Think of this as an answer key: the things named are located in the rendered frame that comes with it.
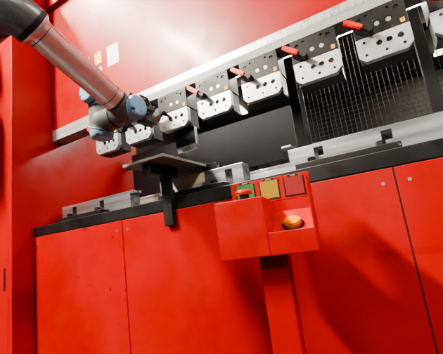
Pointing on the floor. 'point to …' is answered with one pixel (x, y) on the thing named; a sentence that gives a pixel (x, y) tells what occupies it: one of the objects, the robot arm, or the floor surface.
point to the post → (437, 102)
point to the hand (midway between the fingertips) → (154, 121)
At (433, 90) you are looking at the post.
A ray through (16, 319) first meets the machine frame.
